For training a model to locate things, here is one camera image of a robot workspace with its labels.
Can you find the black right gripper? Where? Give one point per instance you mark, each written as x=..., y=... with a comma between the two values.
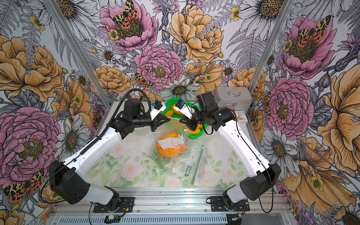
x=189, y=122

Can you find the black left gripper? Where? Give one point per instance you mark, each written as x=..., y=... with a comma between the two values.
x=156, y=122

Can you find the orange mango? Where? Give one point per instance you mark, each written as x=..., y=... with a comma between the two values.
x=172, y=140
x=172, y=151

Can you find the clear zip-top bag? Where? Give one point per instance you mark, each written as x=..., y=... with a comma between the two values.
x=172, y=129

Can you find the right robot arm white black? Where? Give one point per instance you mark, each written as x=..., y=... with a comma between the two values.
x=261, y=174

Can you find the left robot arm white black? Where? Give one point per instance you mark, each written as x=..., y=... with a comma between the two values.
x=66, y=177

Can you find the yellow wrinkled mango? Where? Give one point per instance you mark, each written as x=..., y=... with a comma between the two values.
x=169, y=113

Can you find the pile of clear zip bags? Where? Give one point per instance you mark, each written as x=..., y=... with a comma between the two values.
x=195, y=167

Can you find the green plastic basket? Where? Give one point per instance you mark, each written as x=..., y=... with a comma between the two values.
x=176, y=117

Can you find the red white snack box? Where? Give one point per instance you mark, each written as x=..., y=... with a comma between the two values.
x=241, y=117

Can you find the silver metal case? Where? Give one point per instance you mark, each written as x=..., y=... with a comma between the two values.
x=236, y=98

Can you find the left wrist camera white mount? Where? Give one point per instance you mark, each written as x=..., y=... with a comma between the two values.
x=156, y=108

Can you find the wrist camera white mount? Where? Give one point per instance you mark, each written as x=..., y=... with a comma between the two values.
x=182, y=108
x=156, y=108

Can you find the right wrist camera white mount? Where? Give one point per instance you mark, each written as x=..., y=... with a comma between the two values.
x=182, y=108

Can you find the aluminium front rail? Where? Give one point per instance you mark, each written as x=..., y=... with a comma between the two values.
x=193, y=201

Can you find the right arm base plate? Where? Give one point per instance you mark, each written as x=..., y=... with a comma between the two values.
x=218, y=204

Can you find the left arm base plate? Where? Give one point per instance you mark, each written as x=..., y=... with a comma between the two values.
x=119, y=205

